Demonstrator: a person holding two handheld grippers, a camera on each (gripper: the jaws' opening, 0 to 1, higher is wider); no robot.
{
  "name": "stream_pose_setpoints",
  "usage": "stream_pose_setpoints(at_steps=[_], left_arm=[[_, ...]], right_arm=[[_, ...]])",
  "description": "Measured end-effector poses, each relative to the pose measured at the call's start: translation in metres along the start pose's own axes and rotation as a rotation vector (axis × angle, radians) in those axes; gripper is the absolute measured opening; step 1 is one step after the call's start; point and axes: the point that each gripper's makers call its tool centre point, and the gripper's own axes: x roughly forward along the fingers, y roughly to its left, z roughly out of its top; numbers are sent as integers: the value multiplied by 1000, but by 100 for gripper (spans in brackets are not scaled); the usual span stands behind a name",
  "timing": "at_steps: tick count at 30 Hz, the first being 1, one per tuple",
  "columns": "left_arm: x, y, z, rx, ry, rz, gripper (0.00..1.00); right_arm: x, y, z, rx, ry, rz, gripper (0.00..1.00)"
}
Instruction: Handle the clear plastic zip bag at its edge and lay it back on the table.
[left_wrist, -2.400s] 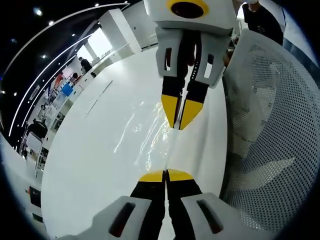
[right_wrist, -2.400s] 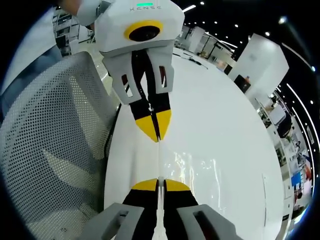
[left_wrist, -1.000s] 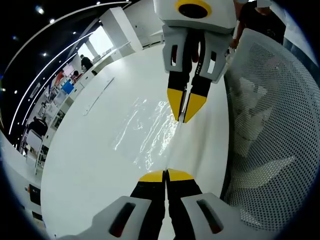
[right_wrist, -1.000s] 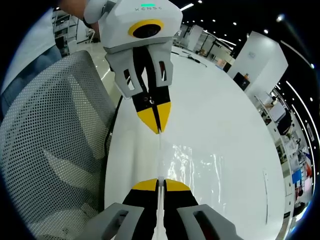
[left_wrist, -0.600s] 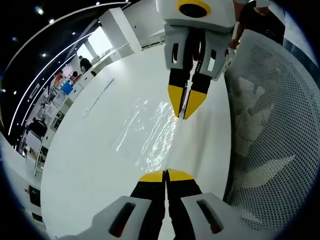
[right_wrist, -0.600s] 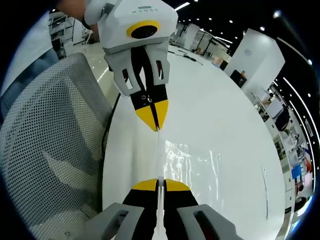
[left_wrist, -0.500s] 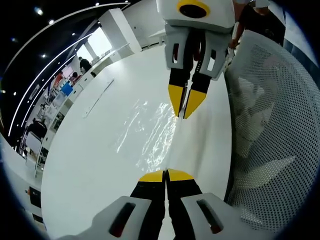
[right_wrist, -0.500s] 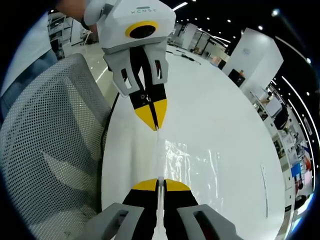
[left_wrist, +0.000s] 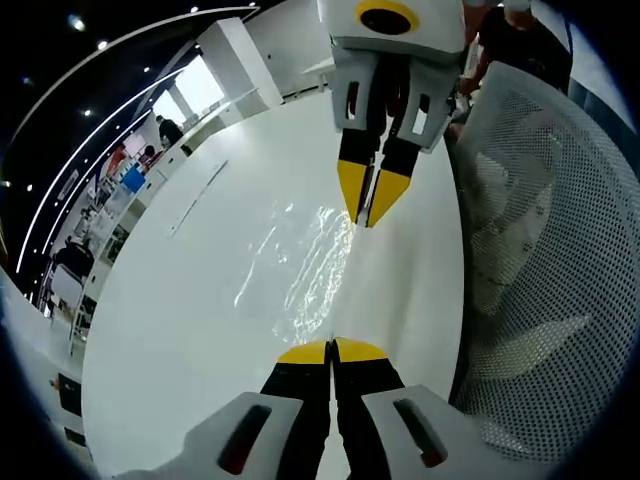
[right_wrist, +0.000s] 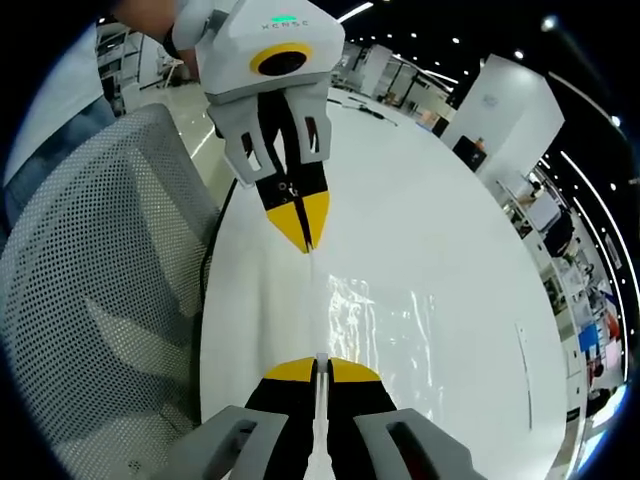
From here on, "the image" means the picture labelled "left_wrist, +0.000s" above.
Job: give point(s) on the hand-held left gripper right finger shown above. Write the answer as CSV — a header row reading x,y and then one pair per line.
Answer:
x,y
370,400

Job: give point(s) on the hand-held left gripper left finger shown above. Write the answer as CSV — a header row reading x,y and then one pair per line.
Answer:
x,y
280,415

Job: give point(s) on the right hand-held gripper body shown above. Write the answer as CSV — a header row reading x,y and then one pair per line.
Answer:
x,y
435,25

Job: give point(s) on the clear food packaging bag stack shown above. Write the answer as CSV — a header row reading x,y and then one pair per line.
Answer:
x,y
310,280

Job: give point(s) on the person's upper body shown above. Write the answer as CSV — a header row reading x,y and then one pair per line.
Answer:
x,y
530,45

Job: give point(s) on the long white counter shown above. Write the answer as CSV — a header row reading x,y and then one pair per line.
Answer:
x,y
220,114

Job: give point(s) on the white square pillar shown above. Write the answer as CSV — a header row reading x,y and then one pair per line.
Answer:
x,y
235,60

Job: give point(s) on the bright window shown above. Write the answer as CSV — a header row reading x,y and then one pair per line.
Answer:
x,y
197,90

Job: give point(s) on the white mesh office chair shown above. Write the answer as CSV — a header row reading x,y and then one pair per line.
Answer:
x,y
575,250

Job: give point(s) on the blue storage crate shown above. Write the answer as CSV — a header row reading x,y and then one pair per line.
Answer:
x,y
134,179

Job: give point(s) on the pink wall screen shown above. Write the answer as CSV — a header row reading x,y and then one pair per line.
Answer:
x,y
135,146

